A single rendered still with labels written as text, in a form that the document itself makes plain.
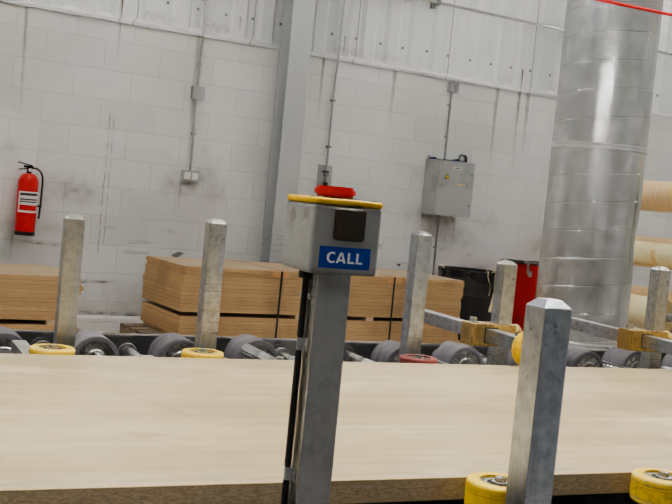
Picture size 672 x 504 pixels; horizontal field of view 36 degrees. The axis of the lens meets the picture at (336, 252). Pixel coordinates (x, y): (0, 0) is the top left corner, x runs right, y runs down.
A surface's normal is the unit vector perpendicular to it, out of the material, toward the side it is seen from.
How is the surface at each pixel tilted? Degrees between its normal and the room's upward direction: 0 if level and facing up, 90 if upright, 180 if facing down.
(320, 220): 90
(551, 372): 90
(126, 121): 90
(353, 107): 90
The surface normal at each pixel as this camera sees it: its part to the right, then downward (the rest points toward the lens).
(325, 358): 0.41, 0.09
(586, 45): -0.65, -0.03
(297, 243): -0.91, -0.07
